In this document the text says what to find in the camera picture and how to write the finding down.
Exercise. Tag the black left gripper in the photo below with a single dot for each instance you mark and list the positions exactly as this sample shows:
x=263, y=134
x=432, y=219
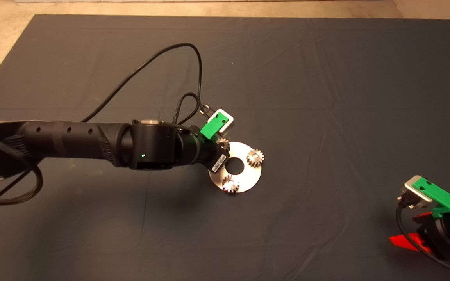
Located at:
x=211, y=156

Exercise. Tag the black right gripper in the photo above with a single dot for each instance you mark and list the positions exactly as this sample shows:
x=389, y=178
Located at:
x=449, y=236

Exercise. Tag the small steel planetary gear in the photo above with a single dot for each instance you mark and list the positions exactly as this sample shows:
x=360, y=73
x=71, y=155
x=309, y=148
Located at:
x=223, y=143
x=231, y=185
x=255, y=158

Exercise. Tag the round metal carrier plate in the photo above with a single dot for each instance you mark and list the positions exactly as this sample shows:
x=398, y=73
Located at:
x=248, y=177

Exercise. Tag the dark grey table cloth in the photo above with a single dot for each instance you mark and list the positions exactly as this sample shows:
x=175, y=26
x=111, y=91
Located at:
x=326, y=97

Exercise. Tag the green left camera mount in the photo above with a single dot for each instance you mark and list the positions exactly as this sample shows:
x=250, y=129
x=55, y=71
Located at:
x=213, y=127

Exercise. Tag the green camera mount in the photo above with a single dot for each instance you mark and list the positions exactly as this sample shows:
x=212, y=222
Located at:
x=213, y=127
x=440, y=197

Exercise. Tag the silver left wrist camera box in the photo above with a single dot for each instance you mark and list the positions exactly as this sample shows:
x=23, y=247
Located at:
x=229, y=125

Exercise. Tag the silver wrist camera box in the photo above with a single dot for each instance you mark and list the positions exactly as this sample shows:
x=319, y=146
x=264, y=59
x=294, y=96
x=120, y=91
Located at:
x=229, y=125
x=410, y=189

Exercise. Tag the green right camera mount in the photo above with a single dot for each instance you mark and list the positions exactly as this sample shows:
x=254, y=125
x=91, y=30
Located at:
x=440, y=197

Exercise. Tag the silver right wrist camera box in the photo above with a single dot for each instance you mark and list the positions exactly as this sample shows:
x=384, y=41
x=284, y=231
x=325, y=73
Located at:
x=410, y=189

